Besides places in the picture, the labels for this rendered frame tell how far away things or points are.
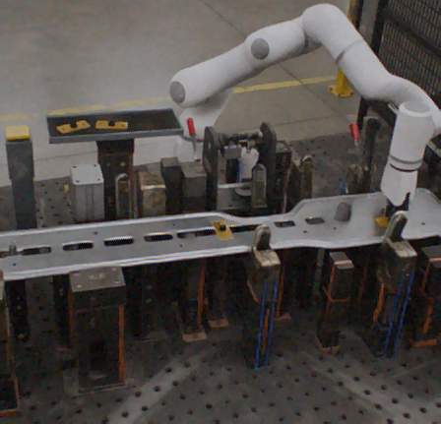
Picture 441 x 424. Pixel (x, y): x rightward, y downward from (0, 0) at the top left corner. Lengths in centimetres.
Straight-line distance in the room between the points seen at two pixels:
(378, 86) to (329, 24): 21
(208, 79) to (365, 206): 61
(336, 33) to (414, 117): 30
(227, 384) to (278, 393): 13
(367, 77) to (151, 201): 65
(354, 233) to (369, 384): 39
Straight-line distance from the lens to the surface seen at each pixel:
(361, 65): 198
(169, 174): 208
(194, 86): 233
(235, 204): 216
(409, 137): 194
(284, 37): 209
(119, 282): 176
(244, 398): 196
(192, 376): 200
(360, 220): 210
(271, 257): 183
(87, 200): 199
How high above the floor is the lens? 213
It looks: 33 degrees down
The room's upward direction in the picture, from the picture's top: 5 degrees clockwise
